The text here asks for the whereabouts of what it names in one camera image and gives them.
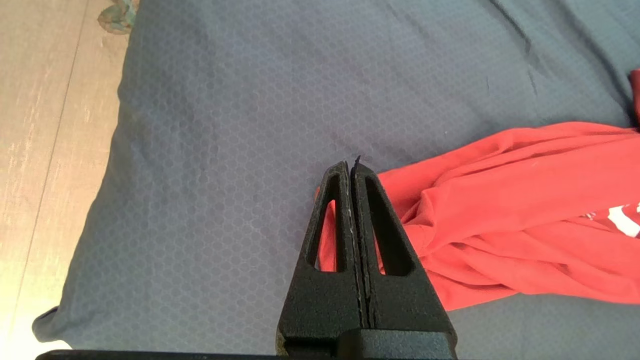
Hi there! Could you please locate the small green patterned floor item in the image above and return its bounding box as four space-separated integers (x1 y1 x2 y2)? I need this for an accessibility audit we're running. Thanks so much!
97 0 140 35

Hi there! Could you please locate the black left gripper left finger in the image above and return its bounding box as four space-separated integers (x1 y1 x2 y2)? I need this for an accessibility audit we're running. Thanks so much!
276 160 369 357

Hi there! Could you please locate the blue-grey bed sheet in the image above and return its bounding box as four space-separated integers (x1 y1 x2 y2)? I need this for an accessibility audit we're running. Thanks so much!
32 0 640 360

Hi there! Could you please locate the red printed t-shirt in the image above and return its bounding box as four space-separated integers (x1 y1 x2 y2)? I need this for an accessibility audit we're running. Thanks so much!
314 69 640 312

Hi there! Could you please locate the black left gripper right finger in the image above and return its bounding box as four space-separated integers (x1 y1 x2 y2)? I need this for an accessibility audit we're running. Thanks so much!
351 155 458 332

